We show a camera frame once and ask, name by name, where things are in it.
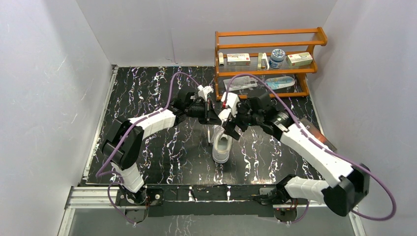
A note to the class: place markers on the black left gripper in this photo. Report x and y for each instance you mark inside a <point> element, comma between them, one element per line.
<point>210,112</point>

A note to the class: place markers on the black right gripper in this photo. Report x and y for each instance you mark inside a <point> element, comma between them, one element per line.
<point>241,105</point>

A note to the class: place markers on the white sneaker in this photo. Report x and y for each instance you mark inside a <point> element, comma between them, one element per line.
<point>221,144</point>

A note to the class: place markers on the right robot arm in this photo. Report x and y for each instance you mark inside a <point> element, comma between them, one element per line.
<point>343,187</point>

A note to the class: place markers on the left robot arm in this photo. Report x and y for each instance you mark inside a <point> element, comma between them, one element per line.
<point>123,142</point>

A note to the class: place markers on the white flat packet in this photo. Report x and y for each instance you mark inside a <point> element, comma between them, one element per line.
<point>240,83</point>

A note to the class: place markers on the blue oval package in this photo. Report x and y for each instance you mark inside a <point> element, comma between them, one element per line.
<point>280,82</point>

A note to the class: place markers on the white box on left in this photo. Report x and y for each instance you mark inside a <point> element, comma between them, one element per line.
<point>238,59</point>

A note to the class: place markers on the white box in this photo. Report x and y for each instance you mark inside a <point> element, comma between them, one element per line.
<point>238,59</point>
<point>299,59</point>

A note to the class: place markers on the beige clip item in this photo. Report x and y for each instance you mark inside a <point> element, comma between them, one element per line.
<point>262,63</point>

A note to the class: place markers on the orange wooden shelf rack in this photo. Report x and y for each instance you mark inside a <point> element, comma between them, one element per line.
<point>319,38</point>

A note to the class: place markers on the dark book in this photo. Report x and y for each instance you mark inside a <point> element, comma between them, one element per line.
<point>317,134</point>

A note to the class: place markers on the blue white round jar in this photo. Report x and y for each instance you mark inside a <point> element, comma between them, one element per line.
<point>276,58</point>

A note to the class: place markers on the white box on right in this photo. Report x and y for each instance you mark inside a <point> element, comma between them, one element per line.
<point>299,59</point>

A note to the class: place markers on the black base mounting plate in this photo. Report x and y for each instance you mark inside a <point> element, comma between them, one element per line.
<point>158,200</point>

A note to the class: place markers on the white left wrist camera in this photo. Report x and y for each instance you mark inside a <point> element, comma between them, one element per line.
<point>204,92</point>

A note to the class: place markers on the aluminium rail frame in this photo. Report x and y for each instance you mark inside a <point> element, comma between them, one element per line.
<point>91,211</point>

